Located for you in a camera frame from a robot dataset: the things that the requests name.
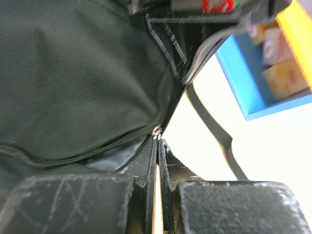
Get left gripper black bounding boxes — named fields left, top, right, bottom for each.
left=127, top=0, right=291, bottom=84

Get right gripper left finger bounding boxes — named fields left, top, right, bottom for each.
left=0, top=138, right=157, bottom=234

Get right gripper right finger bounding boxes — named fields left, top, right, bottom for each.
left=158, top=140, right=311, bottom=234

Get black student backpack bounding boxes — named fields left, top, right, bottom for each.
left=0, top=0, right=249, bottom=203

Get white cube box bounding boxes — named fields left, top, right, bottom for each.
left=262, top=27, right=294, bottom=65

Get blue shelf unit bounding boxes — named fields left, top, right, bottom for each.
left=214, top=0, right=312, bottom=122

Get yellow cube box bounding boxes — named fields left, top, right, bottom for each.
left=263, top=59, right=309, bottom=100

